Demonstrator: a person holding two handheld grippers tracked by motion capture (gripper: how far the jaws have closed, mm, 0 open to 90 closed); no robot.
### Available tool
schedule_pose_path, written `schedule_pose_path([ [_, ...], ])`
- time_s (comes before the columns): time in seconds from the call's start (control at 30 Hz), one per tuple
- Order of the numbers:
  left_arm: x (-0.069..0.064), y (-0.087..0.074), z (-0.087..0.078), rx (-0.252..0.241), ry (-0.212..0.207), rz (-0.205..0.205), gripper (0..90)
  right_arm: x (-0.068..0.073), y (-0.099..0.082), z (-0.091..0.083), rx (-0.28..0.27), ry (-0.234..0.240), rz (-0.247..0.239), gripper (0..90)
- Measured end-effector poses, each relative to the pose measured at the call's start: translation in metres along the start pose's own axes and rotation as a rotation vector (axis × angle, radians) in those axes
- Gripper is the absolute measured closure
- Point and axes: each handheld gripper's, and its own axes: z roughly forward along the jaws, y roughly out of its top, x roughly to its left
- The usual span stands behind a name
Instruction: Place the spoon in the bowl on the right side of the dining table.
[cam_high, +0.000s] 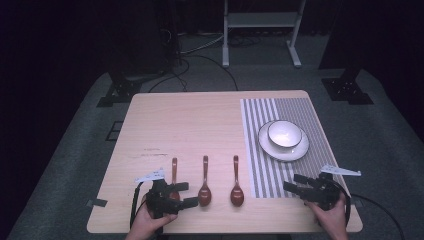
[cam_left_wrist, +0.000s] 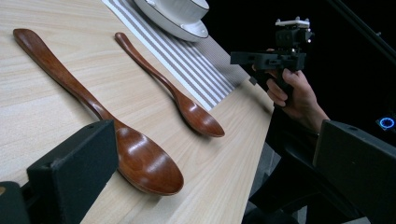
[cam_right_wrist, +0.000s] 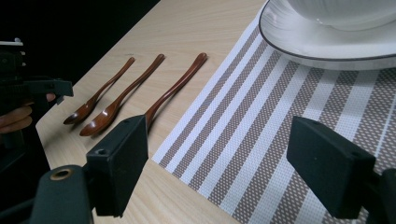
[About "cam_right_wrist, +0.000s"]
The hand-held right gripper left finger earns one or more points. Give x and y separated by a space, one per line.
118 168

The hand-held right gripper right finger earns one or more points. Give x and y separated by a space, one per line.
330 168

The medium brown wooden spoon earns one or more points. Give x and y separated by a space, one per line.
106 116

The small brown wooden spoon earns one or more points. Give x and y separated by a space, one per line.
88 107

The striped woven placemat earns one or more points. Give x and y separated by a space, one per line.
249 130

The long brown wooden spoon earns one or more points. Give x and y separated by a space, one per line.
174 90

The white plate with dark rim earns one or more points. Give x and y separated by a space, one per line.
311 43

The white ribbed bowl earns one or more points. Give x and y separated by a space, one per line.
348 14

